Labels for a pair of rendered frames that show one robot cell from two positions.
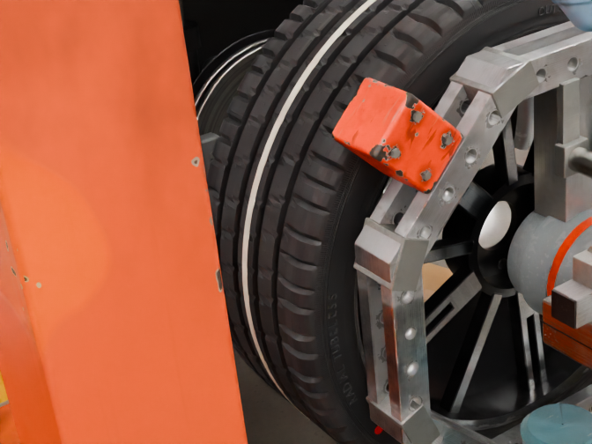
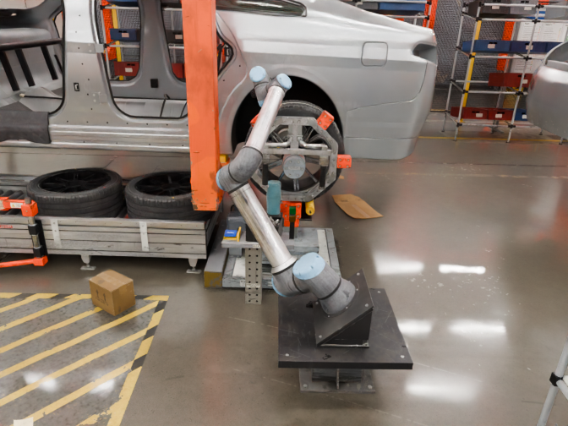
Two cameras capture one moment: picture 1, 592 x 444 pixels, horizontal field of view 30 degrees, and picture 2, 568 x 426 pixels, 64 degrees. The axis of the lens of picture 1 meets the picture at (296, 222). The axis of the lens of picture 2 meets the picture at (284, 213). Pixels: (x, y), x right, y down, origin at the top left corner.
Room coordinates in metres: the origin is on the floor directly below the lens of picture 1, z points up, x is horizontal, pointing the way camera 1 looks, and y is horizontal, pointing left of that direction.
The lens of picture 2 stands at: (-1.33, -1.66, 1.70)
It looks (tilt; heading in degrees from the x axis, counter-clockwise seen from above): 24 degrees down; 30
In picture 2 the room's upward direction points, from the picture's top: 2 degrees clockwise
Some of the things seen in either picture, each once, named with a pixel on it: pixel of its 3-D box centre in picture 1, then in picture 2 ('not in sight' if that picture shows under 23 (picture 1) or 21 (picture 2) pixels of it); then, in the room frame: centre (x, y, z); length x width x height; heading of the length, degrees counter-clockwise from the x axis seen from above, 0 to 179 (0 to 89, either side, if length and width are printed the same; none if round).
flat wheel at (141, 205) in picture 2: not in sight; (172, 198); (1.02, 0.70, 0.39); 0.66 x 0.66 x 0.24
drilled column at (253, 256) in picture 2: not in sight; (253, 271); (0.72, -0.26, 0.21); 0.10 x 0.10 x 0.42; 30
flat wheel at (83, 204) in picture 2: not in sight; (77, 194); (0.66, 1.32, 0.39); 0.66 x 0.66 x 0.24
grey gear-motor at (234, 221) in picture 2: not in sight; (242, 225); (1.15, 0.14, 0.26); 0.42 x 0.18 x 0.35; 30
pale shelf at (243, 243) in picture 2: not in sight; (259, 239); (0.73, -0.29, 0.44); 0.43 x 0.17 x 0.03; 120
